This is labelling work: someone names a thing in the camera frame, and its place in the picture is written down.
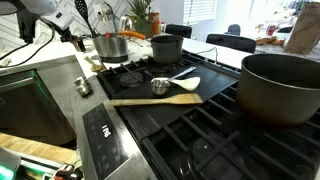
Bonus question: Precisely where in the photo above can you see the wooden spatula with flat blade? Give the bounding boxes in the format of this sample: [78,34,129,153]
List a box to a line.
[107,92,204,108]

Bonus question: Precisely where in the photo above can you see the large dark pot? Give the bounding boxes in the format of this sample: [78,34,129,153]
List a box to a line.
[235,53,320,127]

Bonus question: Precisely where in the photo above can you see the black slotted spoon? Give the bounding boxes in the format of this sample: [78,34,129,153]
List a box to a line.
[74,0,98,38]

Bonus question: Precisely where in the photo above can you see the orange snack bag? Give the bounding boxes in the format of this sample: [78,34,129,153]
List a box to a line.
[255,35,285,47]

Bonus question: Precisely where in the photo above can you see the white wall outlet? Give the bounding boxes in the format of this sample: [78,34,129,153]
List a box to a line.
[92,3,103,18]

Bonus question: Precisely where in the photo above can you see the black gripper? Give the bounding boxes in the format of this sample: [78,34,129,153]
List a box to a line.
[58,25,83,45]

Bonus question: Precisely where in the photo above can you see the steel kettle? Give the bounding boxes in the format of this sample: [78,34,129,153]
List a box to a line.
[119,15,133,33]

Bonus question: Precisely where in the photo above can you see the brown paper bag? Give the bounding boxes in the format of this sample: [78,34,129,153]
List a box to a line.
[283,1,320,55]

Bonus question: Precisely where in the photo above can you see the orange handled utensil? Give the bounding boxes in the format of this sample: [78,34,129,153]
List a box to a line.
[117,30,147,41]

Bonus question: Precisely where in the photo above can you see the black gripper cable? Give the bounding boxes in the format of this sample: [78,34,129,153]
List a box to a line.
[0,19,57,68]

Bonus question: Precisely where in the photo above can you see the wooden bench top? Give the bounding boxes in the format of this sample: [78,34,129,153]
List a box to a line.
[0,132,78,165]

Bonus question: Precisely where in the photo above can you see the black gas stove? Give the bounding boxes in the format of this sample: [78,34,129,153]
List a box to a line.
[68,49,320,180]

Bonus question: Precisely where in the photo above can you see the steel utensil holder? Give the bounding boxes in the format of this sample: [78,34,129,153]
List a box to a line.
[92,33,130,63]

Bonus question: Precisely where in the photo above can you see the thin black counter cable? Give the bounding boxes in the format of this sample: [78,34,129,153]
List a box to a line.
[194,46,220,64]

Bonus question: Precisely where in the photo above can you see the steel measuring cup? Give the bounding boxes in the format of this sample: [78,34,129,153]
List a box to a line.
[150,66,197,96]

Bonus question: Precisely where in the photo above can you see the orange liquid bottle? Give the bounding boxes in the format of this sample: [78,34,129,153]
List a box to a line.
[149,12,161,36]

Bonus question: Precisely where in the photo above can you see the black dining chair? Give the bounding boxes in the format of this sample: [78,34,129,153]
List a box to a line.
[205,33,257,55]
[164,23,194,40]

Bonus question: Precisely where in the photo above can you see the white window blinds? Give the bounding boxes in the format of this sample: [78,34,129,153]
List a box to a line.
[183,0,218,26]

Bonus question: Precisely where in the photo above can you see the white rice paddle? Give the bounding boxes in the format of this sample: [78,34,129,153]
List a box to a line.
[169,76,202,92]

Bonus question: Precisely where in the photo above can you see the red drink can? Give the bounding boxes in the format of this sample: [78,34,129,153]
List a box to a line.
[266,24,277,36]

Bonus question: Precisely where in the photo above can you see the potted green plant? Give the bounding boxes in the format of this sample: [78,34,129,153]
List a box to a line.
[127,0,155,38]

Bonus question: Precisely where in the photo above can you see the small dark saucepan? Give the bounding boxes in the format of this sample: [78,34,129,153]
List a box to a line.
[150,34,185,65]

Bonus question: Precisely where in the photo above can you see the black stove griddle plate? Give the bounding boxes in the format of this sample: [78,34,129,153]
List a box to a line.
[111,62,240,141]

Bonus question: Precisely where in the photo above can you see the grey blue chair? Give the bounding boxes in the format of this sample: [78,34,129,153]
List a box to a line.
[227,23,242,36]

